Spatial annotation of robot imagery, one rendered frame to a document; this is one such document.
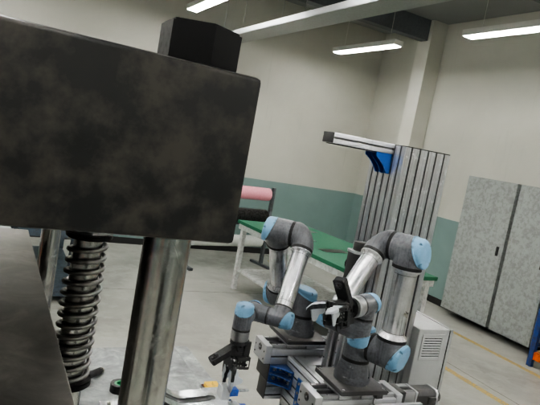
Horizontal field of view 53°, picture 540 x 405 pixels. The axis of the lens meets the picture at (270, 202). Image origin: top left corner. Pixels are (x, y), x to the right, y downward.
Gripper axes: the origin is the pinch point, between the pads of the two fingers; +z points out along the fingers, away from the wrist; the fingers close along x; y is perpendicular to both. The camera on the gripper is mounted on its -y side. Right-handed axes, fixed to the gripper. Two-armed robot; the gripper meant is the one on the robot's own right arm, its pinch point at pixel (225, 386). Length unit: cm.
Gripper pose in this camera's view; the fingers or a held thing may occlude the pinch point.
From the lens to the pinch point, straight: 233.1
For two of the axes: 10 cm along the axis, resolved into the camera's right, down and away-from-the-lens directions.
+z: -1.8, 9.8, 1.1
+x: -4.5, -1.8, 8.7
